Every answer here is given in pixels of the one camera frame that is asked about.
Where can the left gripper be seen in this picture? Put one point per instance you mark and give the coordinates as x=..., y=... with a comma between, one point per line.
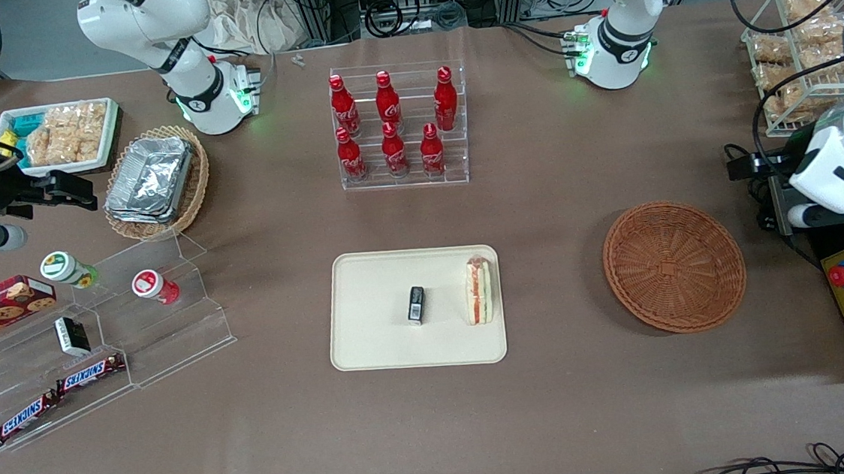
x=775, y=165

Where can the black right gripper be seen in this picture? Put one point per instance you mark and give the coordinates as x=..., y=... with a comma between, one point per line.
x=3, y=192

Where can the triangular sandwich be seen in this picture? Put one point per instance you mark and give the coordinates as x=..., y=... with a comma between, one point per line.
x=479, y=293

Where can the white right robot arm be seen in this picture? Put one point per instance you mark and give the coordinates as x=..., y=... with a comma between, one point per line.
x=149, y=25

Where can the white rectangular snack tray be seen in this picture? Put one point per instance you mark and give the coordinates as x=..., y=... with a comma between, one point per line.
x=111, y=133

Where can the oval light wicker basket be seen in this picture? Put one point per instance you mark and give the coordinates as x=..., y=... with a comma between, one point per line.
x=196, y=187

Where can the round brown wicker basket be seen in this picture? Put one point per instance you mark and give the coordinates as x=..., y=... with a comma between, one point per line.
x=673, y=270

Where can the beige plastic tray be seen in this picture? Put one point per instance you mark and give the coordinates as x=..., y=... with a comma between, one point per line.
x=376, y=323

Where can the rice cracker snack bag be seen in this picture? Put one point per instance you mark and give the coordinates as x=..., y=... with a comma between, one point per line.
x=67, y=133

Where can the bagged fried snack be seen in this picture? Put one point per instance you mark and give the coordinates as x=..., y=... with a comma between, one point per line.
x=769, y=50
x=775, y=77
x=820, y=28
x=826, y=54
x=806, y=3
x=796, y=103

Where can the green lidded cup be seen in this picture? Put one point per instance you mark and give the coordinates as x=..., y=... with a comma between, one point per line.
x=67, y=269

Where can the stacked aluminium foil trays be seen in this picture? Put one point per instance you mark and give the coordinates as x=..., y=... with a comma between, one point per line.
x=150, y=179

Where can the yellow snack packet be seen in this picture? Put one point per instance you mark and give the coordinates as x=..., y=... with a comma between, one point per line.
x=6, y=144

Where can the teal snack box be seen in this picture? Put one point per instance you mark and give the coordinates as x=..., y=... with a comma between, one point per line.
x=25, y=125

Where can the red lidded cup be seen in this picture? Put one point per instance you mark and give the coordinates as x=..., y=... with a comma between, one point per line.
x=153, y=286

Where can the black and white box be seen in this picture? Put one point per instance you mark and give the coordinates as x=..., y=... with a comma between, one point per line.
x=72, y=336

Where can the clear acrylic stepped stand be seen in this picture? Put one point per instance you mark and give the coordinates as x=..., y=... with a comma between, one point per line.
x=174, y=339

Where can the Snickers chocolate bar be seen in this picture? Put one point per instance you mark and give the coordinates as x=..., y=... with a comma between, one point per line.
x=28, y=417
x=90, y=374

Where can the beige cloth bag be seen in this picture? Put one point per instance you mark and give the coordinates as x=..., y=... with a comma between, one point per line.
x=247, y=21

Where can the small grey connector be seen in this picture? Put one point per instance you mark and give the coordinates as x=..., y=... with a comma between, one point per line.
x=297, y=60

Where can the red cola bottle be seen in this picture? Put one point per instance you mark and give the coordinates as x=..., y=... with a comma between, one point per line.
x=350, y=158
x=387, y=102
x=394, y=152
x=431, y=153
x=342, y=108
x=445, y=99

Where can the clear acrylic bottle rack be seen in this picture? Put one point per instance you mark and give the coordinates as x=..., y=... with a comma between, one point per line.
x=417, y=181

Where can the small black box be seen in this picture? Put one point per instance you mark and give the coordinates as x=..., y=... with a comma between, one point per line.
x=416, y=305

